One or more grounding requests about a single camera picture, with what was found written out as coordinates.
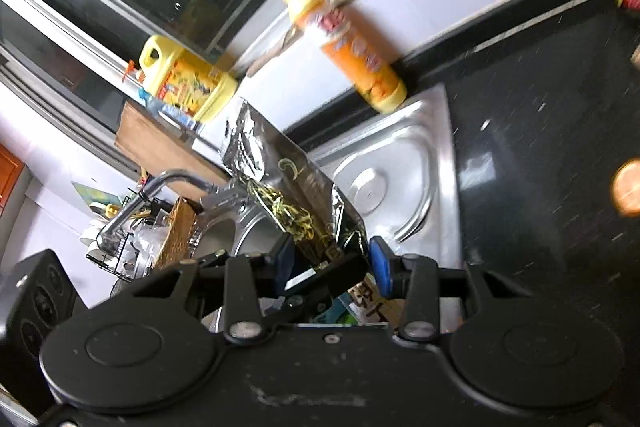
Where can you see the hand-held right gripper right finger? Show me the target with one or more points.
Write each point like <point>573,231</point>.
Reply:
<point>380,269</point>

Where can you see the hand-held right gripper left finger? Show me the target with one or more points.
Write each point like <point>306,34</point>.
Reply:
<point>282,262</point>

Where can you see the blue bin with clear liner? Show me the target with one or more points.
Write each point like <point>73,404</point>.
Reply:
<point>340,313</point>

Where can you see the black gold foil bag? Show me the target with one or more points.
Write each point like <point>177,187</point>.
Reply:
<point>295,177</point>

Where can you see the stainless steel sink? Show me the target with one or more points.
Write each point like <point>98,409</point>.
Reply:
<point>400,167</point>

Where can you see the brown woven basket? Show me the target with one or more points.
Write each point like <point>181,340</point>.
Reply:
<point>177,232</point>

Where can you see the chrome kitchen faucet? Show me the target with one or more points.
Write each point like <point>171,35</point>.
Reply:
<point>160,187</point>

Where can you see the wooden cutting board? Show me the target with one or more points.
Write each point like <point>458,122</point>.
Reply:
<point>160,142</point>

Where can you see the clear bottle blue label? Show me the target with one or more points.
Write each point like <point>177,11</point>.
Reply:
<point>170,112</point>

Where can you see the yellow detergent jug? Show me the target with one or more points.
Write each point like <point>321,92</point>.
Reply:
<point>190,82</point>

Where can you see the orange dish soap bottle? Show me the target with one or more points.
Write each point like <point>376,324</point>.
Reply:
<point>350,47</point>

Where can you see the orange fruit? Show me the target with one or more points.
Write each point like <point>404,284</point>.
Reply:
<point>627,189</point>

